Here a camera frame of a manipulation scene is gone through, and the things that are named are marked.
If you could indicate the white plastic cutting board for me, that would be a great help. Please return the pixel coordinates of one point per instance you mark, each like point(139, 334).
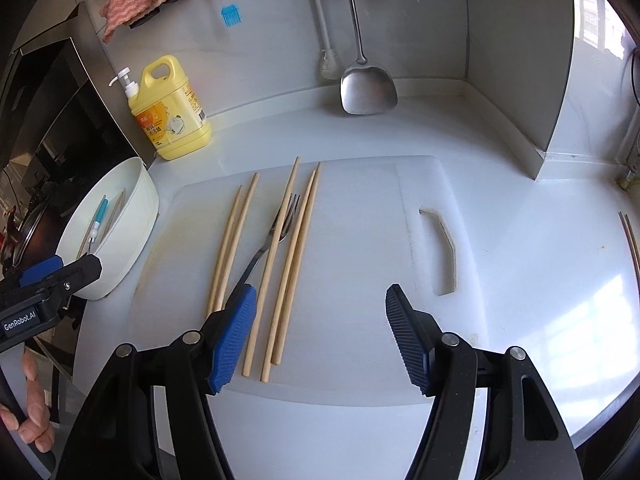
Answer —
point(350, 260)

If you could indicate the metal cooking spatula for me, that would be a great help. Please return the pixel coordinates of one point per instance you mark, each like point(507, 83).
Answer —
point(367, 90)

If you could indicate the metal fork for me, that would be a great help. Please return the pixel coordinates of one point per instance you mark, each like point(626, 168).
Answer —
point(272, 242)

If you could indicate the person's left hand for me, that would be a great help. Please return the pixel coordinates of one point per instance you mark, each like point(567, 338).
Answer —
point(37, 410)

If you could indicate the dark pot with lid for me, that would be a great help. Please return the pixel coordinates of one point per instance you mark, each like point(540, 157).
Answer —
point(32, 230)

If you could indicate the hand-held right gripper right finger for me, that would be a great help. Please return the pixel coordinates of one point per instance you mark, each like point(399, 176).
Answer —
point(405, 340)

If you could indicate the yellow detergent pump bottle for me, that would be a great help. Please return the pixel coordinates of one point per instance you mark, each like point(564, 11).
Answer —
point(170, 120)

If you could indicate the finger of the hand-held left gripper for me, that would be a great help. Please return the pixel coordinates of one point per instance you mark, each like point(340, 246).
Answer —
point(80, 272)
point(40, 270)

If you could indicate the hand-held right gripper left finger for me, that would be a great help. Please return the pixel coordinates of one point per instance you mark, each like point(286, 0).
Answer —
point(235, 335)

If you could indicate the white round basin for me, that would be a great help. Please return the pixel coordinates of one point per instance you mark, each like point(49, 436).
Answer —
point(125, 260)

